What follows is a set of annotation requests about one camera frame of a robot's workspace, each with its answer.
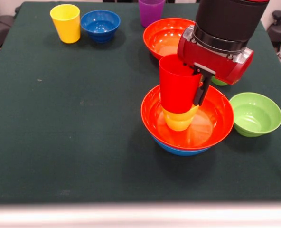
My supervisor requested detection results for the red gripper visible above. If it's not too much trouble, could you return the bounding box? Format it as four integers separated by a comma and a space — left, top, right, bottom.
177, 24, 254, 107

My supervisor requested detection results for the red cup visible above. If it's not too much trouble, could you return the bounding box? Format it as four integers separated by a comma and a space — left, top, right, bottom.
159, 54, 203, 114

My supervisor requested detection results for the yellow ridged cup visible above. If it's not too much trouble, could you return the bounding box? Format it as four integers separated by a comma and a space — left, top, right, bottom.
162, 104, 200, 132

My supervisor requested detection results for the large orange bowl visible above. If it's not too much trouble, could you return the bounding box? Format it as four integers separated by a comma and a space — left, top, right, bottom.
140, 83, 234, 151
142, 18, 196, 61

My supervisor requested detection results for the small green bowl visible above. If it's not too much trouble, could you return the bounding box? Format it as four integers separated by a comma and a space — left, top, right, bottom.
229, 92, 281, 138

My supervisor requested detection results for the large light blue bowl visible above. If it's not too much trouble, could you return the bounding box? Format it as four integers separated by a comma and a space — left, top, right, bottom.
151, 135, 213, 157

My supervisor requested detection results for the green ridged cup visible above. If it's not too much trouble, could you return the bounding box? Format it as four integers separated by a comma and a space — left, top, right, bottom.
211, 76, 229, 86

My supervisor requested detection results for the purple cup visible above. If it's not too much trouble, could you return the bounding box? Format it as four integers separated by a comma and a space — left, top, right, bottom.
138, 0, 166, 29

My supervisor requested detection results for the small dark blue bowl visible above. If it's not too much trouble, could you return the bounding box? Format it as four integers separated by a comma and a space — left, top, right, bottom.
80, 9, 121, 43

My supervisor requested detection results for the tall smooth yellow cup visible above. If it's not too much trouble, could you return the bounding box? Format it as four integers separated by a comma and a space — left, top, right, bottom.
49, 3, 81, 44

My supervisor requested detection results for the dark green table cloth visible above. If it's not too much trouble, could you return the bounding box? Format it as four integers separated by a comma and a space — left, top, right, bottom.
0, 1, 281, 205

